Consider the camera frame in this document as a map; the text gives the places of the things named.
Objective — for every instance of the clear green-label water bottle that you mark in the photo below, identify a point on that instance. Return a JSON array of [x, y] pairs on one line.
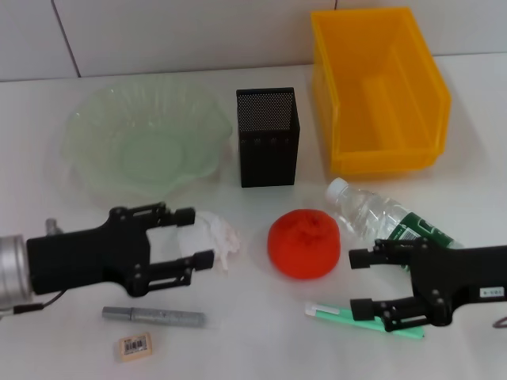
[[368, 210]]

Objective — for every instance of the silver marker pen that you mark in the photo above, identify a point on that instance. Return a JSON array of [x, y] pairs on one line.
[[158, 316]]

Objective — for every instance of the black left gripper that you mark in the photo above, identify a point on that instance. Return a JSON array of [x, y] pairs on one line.
[[87, 257]]

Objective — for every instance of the white paper ball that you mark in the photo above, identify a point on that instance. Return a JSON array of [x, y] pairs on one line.
[[222, 233]]

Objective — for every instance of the black mesh pen holder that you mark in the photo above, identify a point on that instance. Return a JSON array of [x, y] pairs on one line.
[[269, 146]]

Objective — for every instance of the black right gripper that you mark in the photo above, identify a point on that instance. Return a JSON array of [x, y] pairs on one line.
[[455, 277]]

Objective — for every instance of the yellow plastic bin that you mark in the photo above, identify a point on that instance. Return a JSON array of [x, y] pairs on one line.
[[376, 99]]

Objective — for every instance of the green glass fruit plate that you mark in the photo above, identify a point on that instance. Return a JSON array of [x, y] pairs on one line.
[[138, 130]]

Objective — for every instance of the beige barcode eraser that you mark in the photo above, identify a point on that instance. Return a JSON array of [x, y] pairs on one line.
[[136, 346]]

